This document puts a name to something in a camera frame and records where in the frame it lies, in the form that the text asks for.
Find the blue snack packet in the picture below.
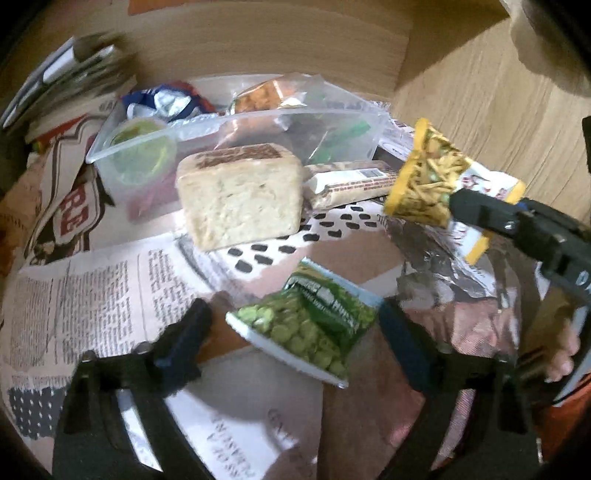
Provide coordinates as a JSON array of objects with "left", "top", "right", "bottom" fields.
[{"left": 120, "top": 82, "right": 216, "bottom": 124}]

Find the printed newspaper table cover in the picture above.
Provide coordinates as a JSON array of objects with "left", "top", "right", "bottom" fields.
[{"left": 0, "top": 78, "right": 527, "bottom": 480}]

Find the green pea snack packet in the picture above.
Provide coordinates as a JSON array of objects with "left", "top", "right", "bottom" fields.
[{"left": 225, "top": 257, "right": 385, "bottom": 389}]

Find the person's right hand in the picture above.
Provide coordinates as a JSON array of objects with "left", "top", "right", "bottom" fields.
[{"left": 544, "top": 323, "right": 583, "bottom": 384}]

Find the silver foil wrapper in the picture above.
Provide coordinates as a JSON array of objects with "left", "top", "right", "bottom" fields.
[{"left": 385, "top": 217, "right": 522, "bottom": 379}]

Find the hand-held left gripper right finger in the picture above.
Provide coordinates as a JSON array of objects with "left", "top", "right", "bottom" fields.
[{"left": 379, "top": 298, "right": 541, "bottom": 480}]

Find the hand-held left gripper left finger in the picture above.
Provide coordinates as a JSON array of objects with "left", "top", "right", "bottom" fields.
[{"left": 52, "top": 298, "right": 215, "bottom": 480}]

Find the long wafer bar packet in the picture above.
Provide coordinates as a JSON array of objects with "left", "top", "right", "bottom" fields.
[{"left": 304, "top": 160, "right": 401, "bottom": 212}]

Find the white paper note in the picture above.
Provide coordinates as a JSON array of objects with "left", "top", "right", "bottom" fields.
[{"left": 164, "top": 357, "right": 326, "bottom": 480}]

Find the green jelly cup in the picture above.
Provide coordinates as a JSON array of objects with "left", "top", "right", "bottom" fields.
[{"left": 107, "top": 117, "right": 179, "bottom": 186}]

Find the clear green-edged chip packet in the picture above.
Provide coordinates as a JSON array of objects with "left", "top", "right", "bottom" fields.
[{"left": 276, "top": 113, "right": 376, "bottom": 163}]

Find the yellow noodle snack packet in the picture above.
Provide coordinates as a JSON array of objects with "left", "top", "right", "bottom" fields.
[{"left": 383, "top": 117, "right": 527, "bottom": 267}]

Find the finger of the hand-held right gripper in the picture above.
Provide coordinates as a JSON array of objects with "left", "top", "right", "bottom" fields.
[{"left": 450, "top": 189, "right": 546, "bottom": 246}]

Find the clear plastic container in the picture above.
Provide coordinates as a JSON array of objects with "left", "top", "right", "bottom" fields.
[{"left": 85, "top": 75, "right": 392, "bottom": 219}]

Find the orange cracker packet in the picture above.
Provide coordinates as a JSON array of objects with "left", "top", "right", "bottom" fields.
[{"left": 228, "top": 79, "right": 308, "bottom": 117}]

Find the pile of books and magazines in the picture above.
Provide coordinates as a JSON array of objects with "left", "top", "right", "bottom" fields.
[{"left": 0, "top": 33, "right": 140, "bottom": 141}]

